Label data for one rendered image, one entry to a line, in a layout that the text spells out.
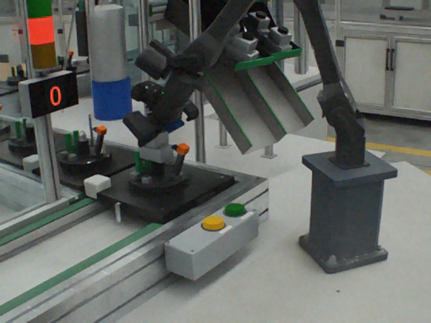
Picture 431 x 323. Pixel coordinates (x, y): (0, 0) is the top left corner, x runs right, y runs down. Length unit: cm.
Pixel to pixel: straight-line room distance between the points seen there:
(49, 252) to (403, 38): 422
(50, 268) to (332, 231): 54
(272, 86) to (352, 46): 355
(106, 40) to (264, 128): 88
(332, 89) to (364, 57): 404
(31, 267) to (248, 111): 68
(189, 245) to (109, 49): 123
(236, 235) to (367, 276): 27
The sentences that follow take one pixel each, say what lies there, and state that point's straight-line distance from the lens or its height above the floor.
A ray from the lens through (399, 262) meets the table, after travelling 117.
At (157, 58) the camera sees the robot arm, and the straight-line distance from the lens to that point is 111.
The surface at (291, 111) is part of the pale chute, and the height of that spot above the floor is 103.
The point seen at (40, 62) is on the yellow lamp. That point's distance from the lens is 111.
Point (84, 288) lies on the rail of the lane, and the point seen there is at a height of 96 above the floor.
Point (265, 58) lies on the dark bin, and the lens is 135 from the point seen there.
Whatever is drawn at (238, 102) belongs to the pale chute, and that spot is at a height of 108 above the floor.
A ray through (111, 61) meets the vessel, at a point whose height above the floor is 109.
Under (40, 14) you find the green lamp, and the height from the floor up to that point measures 137.
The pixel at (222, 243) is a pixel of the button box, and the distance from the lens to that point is 104.
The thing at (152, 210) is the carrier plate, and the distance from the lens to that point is 112.
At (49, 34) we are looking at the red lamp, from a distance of 111.
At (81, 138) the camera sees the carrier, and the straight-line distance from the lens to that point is 140.
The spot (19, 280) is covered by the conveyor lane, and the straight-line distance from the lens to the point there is 105.
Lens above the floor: 145
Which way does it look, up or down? 21 degrees down
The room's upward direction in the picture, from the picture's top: 2 degrees counter-clockwise
